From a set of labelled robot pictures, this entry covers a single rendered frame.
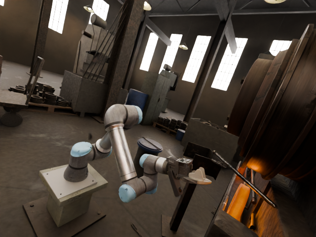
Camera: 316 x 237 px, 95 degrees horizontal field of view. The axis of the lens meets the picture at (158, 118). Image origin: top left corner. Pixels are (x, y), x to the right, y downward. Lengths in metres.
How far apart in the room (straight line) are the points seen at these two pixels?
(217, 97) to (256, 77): 10.51
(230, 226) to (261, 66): 0.43
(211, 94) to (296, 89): 10.77
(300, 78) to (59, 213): 1.29
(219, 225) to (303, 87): 0.34
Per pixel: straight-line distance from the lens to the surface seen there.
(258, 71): 0.53
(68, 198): 1.08
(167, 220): 1.56
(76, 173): 1.14
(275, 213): 0.48
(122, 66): 3.45
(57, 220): 1.31
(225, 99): 10.89
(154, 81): 4.08
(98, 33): 5.80
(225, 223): 0.45
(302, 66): 0.44
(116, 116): 0.76
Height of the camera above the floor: 1.04
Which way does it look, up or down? 10 degrees down
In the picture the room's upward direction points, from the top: 19 degrees clockwise
